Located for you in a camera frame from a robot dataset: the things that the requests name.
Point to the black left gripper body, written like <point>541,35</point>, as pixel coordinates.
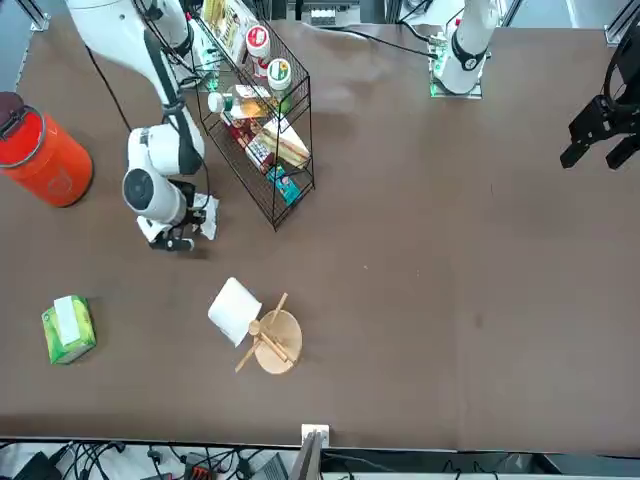
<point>627,107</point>

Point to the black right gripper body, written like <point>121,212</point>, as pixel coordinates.
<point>186,192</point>

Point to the white tissue sheet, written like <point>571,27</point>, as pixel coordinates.
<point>210,227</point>

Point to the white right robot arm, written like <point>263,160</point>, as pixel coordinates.
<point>160,150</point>

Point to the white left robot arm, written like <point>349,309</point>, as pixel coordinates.
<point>467,45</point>

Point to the orange round bin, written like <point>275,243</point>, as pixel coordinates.
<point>55,165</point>

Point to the green tissue pack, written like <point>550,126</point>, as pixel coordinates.
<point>70,332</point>

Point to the grey hinged bin lid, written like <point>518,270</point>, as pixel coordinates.
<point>10,112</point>

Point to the red biscuit packet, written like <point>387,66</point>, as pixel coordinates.
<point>247,142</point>

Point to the teal snack packet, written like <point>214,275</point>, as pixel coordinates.
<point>284,185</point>

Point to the amber bottle white cap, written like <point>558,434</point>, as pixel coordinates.
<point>240,102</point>

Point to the wrapped triangle sandwich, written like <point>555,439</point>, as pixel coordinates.
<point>287,142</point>

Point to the green connector board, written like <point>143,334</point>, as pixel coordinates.
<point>437,47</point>
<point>206,50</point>

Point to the wooden mug tree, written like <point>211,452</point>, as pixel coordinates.
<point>280,345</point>

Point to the white jar green lid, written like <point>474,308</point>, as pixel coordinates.
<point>280,72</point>

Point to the white jar red lid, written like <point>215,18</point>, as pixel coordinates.
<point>257,42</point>

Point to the red and black plug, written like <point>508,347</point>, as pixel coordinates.
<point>197,467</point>

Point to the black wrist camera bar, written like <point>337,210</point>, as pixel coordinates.
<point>170,244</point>

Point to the aluminium frame post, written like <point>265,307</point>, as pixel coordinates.
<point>310,450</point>

